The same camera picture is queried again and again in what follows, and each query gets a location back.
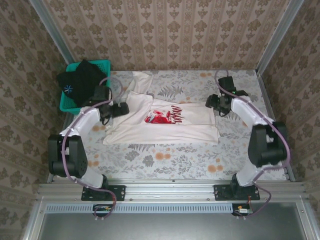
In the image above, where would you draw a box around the aluminium mounting rail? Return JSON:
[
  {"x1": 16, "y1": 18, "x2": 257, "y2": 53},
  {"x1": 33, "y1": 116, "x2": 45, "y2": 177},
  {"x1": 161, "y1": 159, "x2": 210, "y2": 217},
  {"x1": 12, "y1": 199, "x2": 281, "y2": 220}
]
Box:
[{"x1": 37, "y1": 178, "x2": 307, "y2": 201}]

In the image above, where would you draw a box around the small connector board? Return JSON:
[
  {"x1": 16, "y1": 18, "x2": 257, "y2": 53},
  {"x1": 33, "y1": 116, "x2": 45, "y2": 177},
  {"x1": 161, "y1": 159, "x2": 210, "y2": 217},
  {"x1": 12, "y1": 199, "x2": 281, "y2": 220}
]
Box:
[
  {"x1": 93, "y1": 204, "x2": 113, "y2": 213},
  {"x1": 234, "y1": 204, "x2": 253, "y2": 215}
]

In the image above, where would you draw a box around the white t-shirt with red print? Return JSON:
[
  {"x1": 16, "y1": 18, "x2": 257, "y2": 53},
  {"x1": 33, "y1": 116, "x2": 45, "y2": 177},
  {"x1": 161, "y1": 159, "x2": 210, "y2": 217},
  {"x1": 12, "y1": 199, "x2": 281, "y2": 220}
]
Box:
[{"x1": 102, "y1": 71, "x2": 221, "y2": 145}]

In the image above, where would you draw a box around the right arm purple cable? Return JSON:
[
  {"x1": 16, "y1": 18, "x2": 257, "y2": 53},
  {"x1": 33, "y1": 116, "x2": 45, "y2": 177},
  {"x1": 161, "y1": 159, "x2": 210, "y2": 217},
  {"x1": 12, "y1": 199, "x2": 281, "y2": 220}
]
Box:
[{"x1": 214, "y1": 69, "x2": 292, "y2": 221}]

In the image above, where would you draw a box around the teal plastic basket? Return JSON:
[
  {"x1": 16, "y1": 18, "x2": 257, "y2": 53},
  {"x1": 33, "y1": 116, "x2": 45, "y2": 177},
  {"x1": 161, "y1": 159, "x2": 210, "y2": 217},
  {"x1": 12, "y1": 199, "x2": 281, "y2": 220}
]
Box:
[{"x1": 59, "y1": 59, "x2": 112, "y2": 116}]

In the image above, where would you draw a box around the steel sheet panel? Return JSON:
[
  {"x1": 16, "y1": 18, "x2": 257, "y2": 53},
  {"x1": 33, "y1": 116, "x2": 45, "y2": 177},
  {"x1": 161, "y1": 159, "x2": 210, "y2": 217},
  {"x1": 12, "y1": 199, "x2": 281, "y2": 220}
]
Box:
[{"x1": 21, "y1": 199, "x2": 320, "y2": 240}]

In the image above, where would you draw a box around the grey slotted cable duct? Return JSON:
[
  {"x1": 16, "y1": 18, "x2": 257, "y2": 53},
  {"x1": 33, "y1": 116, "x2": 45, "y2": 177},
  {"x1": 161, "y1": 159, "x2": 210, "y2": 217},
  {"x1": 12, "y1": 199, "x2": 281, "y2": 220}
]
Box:
[{"x1": 45, "y1": 202, "x2": 235, "y2": 214}]

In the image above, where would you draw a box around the black t-shirt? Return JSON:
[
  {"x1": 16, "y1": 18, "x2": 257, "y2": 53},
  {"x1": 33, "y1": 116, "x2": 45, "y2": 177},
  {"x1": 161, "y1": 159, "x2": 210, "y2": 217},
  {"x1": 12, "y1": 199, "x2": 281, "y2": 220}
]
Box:
[{"x1": 56, "y1": 59, "x2": 111, "y2": 107}]

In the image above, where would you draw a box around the aluminium frame post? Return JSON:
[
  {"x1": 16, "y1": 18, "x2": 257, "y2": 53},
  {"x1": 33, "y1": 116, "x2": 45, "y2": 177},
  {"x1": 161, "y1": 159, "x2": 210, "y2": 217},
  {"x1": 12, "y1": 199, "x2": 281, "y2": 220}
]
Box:
[
  {"x1": 256, "y1": 0, "x2": 305, "y2": 76},
  {"x1": 28, "y1": 0, "x2": 76, "y2": 65}
]

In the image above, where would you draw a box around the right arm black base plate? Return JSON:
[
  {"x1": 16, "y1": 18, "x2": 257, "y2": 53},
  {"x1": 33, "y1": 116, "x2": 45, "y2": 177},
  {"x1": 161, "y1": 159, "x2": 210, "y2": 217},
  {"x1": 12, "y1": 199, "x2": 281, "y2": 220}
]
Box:
[{"x1": 213, "y1": 184, "x2": 261, "y2": 202}]

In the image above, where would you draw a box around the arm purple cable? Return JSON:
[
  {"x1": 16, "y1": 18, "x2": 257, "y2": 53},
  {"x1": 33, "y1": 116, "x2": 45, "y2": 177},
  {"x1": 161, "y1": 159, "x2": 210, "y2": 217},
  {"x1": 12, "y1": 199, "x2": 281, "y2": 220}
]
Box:
[
  {"x1": 61, "y1": 76, "x2": 125, "y2": 222},
  {"x1": 214, "y1": 69, "x2": 292, "y2": 221}
]

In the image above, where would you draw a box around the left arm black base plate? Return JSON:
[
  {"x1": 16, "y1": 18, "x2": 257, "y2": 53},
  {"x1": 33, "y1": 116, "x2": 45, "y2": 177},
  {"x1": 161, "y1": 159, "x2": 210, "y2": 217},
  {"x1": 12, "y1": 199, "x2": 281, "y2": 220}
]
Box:
[{"x1": 81, "y1": 184, "x2": 126, "y2": 202}]

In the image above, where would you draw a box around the floral tablecloth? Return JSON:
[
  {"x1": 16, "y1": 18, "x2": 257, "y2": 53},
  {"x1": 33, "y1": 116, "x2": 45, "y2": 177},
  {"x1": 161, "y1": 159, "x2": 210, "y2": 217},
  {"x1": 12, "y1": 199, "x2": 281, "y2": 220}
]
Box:
[{"x1": 56, "y1": 69, "x2": 287, "y2": 181}]

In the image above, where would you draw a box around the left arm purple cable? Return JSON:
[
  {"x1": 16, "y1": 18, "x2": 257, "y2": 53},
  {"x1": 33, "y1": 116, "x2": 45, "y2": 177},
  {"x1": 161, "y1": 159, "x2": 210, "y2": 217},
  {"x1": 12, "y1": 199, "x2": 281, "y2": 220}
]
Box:
[{"x1": 61, "y1": 76, "x2": 125, "y2": 222}]

